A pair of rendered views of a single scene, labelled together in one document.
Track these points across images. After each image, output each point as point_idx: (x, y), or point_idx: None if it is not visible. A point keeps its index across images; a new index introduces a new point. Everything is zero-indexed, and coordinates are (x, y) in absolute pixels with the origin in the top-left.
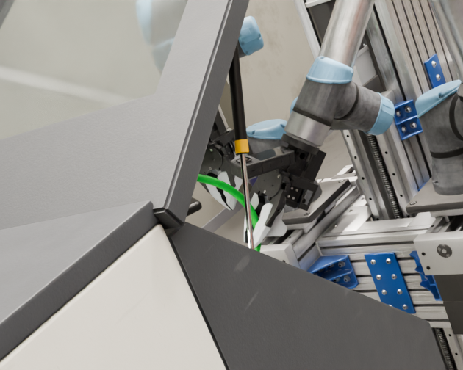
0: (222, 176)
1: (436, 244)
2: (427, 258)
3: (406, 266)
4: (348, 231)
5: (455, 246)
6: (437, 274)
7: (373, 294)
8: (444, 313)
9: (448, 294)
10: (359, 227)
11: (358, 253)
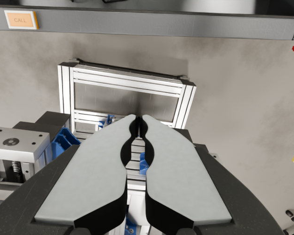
0: (86, 193)
1: (12, 147)
2: (33, 141)
3: None
4: (138, 194)
5: None
6: (37, 131)
7: (131, 150)
8: (87, 135)
9: (52, 128)
10: (129, 197)
11: (129, 173)
